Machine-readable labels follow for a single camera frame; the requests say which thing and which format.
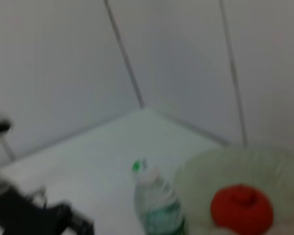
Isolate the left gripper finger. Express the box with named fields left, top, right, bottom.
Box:
left=68, top=210, right=94, bottom=235

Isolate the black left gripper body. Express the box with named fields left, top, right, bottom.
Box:
left=0, top=187, right=72, bottom=235

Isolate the clear water bottle green label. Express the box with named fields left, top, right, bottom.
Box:
left=131, top=158, right=187, bottom=235

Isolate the red apple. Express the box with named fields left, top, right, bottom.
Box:
left=210, top=184, right=274, bottom=230

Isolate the green glass fruit plate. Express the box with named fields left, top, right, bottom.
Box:
left=178, top=144, right=294, bottom=235

